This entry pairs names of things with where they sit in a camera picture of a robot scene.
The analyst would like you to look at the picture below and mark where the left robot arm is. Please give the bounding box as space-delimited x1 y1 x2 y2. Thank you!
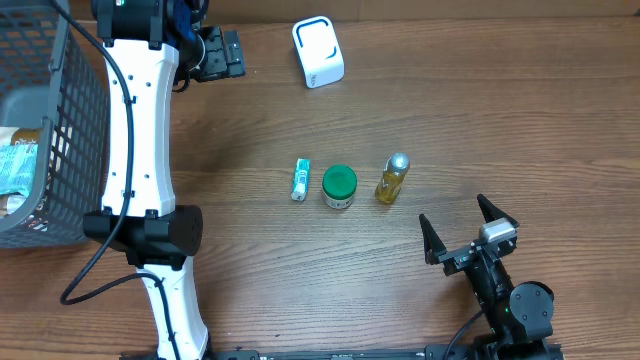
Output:
82 0 245 359

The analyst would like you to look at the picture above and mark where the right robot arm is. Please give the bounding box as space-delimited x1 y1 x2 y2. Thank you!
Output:
419 194 564 360

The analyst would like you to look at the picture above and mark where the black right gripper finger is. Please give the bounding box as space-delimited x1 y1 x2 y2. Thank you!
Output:
477 194 519 228
419 214 447 264

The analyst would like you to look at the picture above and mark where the yellow dish soap bottle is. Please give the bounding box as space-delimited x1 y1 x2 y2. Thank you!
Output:
375 152 410 204

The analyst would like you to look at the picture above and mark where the brown and white snack bag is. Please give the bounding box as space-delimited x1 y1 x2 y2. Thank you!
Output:
0 127 41 146

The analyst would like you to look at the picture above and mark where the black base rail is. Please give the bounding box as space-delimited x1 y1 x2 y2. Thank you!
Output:
119 345 565 360

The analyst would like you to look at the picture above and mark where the green lid seasoning jar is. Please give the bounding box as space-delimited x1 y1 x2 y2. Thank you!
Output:
322 164 358 209

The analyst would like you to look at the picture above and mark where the white barcode scanner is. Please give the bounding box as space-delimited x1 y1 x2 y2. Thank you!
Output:
291 16 345 89

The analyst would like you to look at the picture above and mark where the grey plastic mesh basket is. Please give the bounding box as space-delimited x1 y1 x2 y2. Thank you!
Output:
1 1 109 248

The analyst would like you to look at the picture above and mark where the teal snack packet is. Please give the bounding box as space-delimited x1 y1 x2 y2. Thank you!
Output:
0 143 38 197

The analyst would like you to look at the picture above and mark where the green white tissue pack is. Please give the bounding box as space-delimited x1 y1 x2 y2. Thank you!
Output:
291 158 311 201

